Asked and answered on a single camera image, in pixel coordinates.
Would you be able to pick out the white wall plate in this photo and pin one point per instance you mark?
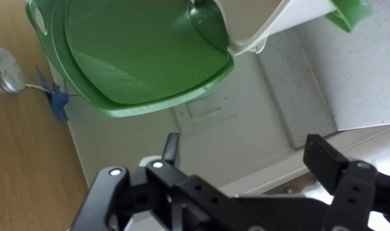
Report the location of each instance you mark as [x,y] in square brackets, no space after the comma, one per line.
[205,110]

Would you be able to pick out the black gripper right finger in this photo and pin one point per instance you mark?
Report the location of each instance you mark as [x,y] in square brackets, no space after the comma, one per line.
[353,188]

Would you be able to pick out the wooden shelf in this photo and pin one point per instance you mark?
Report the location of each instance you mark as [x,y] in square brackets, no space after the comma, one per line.
[19,162]

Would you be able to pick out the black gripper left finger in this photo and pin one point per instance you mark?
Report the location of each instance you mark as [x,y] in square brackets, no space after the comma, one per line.
[161,197]

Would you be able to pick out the white plastic bin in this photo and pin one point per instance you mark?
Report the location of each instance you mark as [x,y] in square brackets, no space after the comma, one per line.
[254,21]

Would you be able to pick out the round metal puck light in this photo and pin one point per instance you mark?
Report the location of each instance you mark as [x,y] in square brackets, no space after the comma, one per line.
[7,67]

